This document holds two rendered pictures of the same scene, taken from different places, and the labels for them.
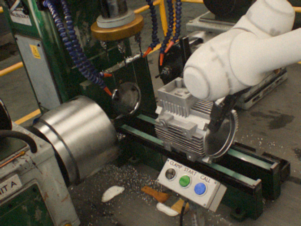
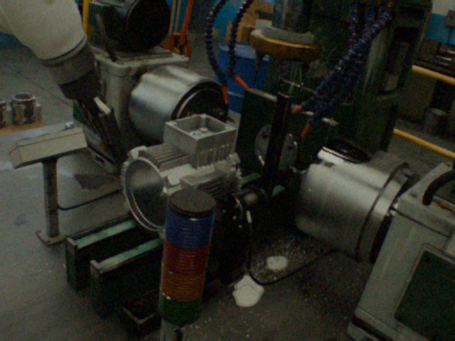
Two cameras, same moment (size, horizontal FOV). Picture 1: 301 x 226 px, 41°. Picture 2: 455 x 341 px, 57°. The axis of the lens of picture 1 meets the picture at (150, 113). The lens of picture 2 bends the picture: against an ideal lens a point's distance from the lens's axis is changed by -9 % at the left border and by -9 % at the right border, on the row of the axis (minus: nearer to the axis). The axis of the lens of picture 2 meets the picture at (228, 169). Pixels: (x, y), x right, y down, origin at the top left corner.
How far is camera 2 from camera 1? 1.44 m
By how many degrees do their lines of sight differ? 66
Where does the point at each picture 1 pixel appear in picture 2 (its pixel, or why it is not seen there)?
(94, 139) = (151, 103)
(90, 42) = (315, 71)
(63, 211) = not seen: hidden behind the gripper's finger
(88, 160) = (139, 115)
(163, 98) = (195, 125)
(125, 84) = not seen: hidden behind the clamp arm
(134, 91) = (290, 152)
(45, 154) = (114, 69)
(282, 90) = not seen: outside the picture
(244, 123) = (302, 324)
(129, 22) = (273, 36)
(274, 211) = (72, 303)
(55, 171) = (115, 91)
